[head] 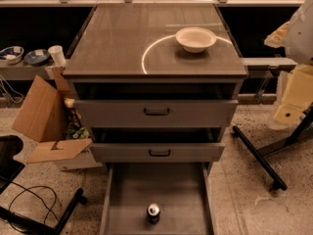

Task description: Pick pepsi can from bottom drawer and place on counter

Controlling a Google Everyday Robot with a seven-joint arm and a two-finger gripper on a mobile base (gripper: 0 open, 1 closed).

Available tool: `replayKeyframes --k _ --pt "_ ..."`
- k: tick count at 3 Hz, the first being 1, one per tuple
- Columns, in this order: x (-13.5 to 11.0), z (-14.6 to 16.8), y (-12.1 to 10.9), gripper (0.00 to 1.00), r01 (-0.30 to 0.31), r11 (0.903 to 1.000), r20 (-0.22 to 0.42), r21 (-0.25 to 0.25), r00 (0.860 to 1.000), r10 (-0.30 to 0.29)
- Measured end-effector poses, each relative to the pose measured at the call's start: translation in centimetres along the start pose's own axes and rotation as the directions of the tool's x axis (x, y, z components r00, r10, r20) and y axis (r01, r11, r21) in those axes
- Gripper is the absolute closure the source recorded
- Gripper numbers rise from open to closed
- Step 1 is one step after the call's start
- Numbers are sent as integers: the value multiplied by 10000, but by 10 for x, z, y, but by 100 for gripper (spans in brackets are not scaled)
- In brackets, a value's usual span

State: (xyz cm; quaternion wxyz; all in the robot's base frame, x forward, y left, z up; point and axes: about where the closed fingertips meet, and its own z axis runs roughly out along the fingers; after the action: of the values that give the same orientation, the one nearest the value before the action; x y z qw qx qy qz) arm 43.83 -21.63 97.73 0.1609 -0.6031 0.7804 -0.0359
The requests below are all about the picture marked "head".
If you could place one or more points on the black table leg base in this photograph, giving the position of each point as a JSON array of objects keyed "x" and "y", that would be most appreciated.
[{"x": 303, "y": 132}]

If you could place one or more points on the blue patterned bowl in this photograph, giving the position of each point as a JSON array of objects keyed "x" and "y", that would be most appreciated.
[
  {"x": 37, "y": 57},
  {"x": 11, "y": 55}
]

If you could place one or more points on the grey middle drawer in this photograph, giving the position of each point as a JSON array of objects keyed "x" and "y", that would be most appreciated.
[{"x": 139, "y": 152}]

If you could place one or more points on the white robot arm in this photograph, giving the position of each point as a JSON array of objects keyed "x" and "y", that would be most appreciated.
[{"x": 296, "y": 36}]

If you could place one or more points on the black middle drawer handle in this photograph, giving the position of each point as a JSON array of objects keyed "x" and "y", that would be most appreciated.
[{"x": 161, "y": 153}]

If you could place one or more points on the brown cardboard box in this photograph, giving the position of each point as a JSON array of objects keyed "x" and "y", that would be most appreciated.
[{"x": 44, "y": 118}]

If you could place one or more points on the grey drawer cabinet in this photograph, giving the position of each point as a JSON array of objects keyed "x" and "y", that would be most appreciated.
[{"x": 129, "y": 52}]

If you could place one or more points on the blue patterned bowl right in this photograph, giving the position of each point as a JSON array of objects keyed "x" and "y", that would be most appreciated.
[{"x": 37, "y": 57}]

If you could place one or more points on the grey top drawer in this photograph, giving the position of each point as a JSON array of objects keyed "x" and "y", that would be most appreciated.
[{"x": 141, "y": 113}]

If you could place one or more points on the black chair seat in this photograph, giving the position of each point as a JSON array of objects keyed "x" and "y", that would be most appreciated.
[{"x": 10, "y": 146}]

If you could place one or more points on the blue patterned bowl left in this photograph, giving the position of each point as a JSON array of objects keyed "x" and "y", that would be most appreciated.
[{"x": 11, "y": 55}]

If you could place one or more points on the grey drawer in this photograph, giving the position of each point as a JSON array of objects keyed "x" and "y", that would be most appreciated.
[
  {"x": 141, "y": 113},
  {"x": 139, "y": 152},
  {"x": 180, "y": 190}
]

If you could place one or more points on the grey bottom drawer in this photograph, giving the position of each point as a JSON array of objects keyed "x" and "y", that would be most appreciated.
[{"x": 180, "y": 190}]

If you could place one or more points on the blue pepsi can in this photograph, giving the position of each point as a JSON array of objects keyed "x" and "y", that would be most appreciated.
[{"x": 153, "y": 213}]

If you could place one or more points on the white paper cup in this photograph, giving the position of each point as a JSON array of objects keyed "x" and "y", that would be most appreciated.
[{"x": 57, "y": 55}]

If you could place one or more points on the white paper bowl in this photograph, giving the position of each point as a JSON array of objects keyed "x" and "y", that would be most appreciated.
[{"x": 195, "y": 39}]

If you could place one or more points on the black top drawer handle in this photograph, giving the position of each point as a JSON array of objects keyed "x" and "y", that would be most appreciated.
[{"x": 156, "y": 112}]

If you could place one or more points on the snack bags in box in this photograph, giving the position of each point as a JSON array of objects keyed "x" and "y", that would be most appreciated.
[{"x": 75, "y": 130}]

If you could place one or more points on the grey low shelf right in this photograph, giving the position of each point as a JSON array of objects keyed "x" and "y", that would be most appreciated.
[{"x": 281, "y": 64}]

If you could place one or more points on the black drawer handle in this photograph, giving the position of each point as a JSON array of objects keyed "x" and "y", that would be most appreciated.
[
  {"x": 161, "y": 153},
  {"x": 156, "y": 112}
]

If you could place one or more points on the grey low shelf left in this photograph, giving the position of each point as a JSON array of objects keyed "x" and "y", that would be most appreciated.
[{"x": 23, "y": 71}]

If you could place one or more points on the grey low shelf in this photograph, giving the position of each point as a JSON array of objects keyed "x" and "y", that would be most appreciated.
[
  {"x": 281, "y": 64},
  {"x": 23, "y": 71}
]

